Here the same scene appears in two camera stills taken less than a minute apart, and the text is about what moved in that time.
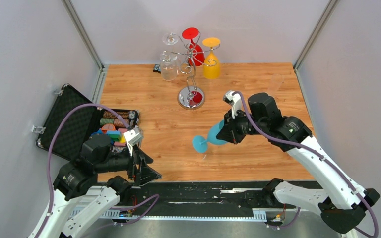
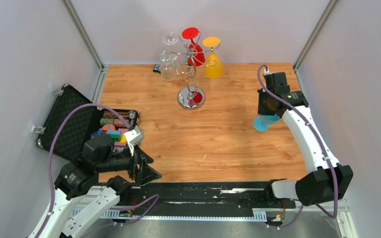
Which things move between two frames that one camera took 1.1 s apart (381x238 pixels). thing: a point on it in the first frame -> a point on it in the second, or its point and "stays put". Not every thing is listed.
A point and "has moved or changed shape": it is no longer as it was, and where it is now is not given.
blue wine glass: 200,143 has moved or changed shape
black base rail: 233,197 stays put
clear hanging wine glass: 168,58 stays put
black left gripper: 147,173 stays put
